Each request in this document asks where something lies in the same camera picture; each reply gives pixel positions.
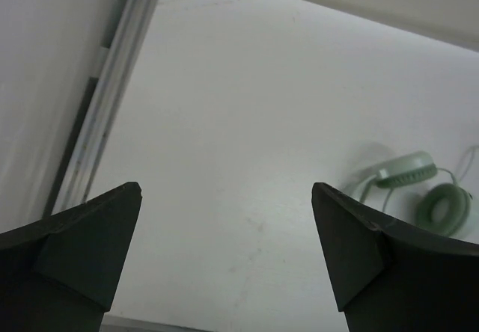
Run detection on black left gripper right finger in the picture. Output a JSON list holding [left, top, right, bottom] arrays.
[[311, 182, 478, 331]]

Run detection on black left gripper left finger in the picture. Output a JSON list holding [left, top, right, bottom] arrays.
[[1, 182, 142, 331]]

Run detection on mint green headphones with cable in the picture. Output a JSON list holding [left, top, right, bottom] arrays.
[[341, 151, 478, 239]]

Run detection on aluminium rail at table edge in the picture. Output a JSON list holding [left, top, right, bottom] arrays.
[[43, 0, 159, 217]]

